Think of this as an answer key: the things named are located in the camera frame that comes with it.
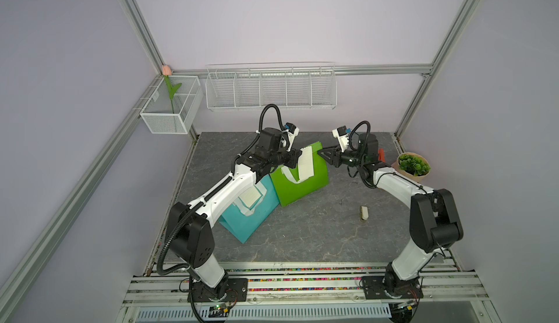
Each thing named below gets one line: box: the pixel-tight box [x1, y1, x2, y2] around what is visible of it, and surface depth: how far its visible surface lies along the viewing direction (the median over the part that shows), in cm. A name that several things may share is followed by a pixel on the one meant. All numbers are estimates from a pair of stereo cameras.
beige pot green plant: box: [392, 152, 432, 182], surface depth 92 cm
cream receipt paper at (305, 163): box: [297, 146, 314, 182], surface depth 85 cm
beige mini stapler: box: [360, 205, 370, 221], surface depth 91 cm
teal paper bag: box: [219, 174, 280, 244], surface depth 85 cm
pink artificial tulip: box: [161, 64, 182, 114], surface depth 92 cm
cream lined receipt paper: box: [238, 185, 263, 209], surface depth 83 cm
